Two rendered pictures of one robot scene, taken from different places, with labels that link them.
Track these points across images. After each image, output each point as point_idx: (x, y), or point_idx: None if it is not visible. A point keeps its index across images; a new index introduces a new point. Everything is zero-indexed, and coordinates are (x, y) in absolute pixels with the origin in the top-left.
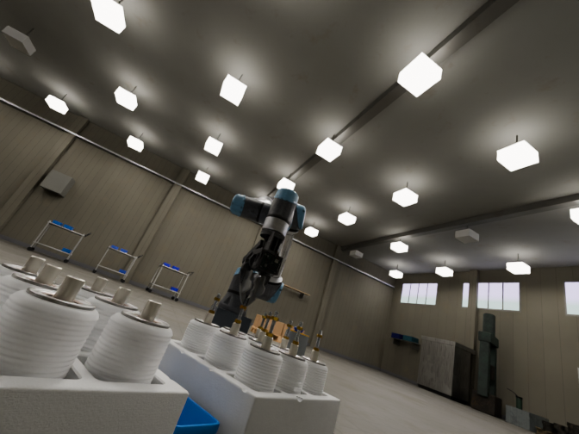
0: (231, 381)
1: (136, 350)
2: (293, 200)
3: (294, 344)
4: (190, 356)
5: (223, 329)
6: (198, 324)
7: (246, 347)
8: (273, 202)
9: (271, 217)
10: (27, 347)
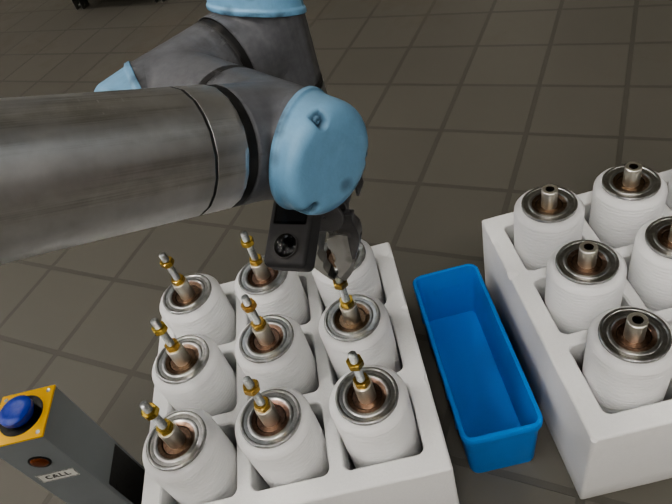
0: (397, 274)
1: None
2: None
3: (263, 258)
4: (420, 354)
5: (307, 414)
6: (398, 376)
7: (371, 260)
8: (309, 33)
9: (322, 77)
10: None
